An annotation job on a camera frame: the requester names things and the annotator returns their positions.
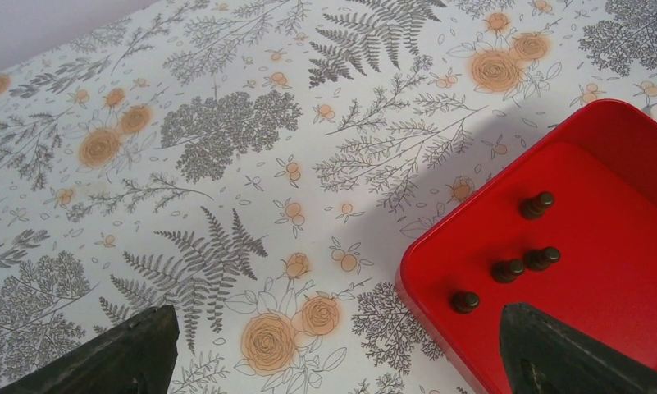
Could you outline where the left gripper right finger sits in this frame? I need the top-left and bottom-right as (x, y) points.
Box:
(499, 303), (657, 393)

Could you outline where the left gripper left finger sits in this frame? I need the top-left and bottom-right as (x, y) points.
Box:
(0, 305), (180, 393)

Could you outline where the red plastic tray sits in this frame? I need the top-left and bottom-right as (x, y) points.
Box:
(395, 99), (657, 393)

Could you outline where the dark pawn in tray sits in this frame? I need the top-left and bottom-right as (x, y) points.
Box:
(519, 191), (555, 220)
(450, 291), (481, 314)
(522, 246), (561, 272)
(491, 259), (525, 284)

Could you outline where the floral patterned table mat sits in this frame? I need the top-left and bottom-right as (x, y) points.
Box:
(0, 1), (657, 393)

